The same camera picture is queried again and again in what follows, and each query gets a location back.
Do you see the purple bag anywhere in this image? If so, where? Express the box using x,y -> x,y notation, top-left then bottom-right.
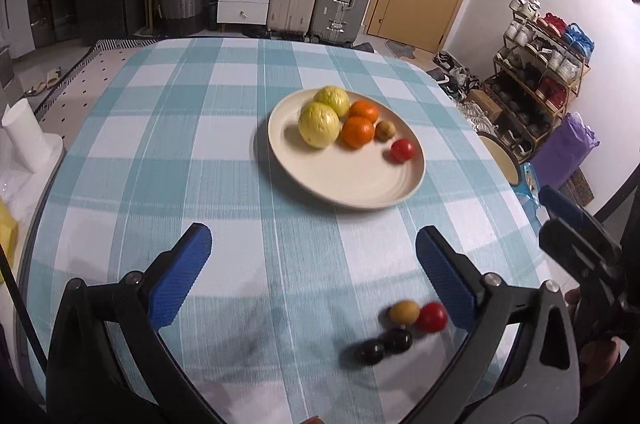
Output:
530,113 -> 600,192

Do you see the orange mandarin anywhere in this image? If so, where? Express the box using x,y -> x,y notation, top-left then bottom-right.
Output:
341,117 -> 376,149
348,100 -> 379,123

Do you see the cardboard box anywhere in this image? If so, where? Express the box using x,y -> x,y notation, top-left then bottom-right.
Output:
467,90 -> 503,115

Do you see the white side table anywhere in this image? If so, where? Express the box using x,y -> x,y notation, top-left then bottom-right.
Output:
0,134 -> 66,255

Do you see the cream round plate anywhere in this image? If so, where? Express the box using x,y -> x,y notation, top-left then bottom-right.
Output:
267,90 -> 426,208

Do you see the white paper towel roll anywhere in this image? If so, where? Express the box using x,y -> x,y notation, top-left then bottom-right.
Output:
1,98 -> 53,172

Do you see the red cherry tomato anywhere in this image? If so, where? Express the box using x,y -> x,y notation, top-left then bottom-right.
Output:
390,139 -> 415,163
417,302 -> 449,333

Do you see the blue packet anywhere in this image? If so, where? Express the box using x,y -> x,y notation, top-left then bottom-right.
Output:
520,161 -> 543,205

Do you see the wooden shoe rack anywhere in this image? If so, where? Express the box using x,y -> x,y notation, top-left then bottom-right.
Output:
492,0 -> 594,155

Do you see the dark purple plum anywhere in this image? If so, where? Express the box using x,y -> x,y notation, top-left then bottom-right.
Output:
355,339 -> 387,366
384,328 -> 413,355

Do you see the yellow-green guava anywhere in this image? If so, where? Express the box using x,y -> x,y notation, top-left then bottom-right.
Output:
298,102 -> 342,149
313,86 -> 351,119

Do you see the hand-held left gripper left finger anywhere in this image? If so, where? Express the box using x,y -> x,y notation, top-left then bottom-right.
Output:
46,223 -> 223,424

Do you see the pair of beige slippers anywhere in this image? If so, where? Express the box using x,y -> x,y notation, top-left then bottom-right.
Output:
24,66 -> 63,97

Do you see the heap of sneakers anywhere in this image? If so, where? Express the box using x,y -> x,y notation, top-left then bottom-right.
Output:
431,51 -> 501,132

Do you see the blue checked tablecloth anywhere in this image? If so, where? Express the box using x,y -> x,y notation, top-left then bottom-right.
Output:
15,36 -> 556,424

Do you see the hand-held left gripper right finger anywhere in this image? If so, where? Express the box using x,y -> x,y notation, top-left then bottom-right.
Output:
402,225 -> 582,424

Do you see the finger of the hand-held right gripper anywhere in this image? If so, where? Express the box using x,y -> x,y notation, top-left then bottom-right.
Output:
538,185 -> 621,249
538,218 -> 623,287

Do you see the round cream dark-rimmed stool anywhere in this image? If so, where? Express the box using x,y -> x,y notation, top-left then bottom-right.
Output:
476,133 -> 523,187

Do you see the tan longan fruit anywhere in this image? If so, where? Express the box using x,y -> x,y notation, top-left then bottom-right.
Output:
389,300 -> 420,326

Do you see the person's right hand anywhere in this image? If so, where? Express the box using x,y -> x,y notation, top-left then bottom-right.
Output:
564,288 -> 623,387

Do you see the black cable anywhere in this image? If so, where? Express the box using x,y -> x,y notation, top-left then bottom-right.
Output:
0,244 -> 49,372

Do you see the dotted rug with striped edge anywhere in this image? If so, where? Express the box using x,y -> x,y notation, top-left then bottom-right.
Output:
35,38 -> 161,139

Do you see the yellow plastic bag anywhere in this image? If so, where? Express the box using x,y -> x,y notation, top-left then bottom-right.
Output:
0,199 -> 20,269

